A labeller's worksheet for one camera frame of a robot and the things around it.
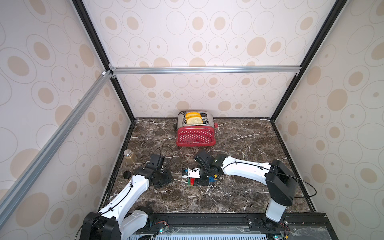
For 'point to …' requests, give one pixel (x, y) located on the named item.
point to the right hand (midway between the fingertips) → (194, 183)
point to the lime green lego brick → (189, 182)
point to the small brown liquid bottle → (130, 158)
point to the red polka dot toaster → (196, 135)
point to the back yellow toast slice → (192, 114)
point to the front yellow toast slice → (194, 120)
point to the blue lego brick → (211, 179)
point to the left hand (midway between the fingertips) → (174, 178)
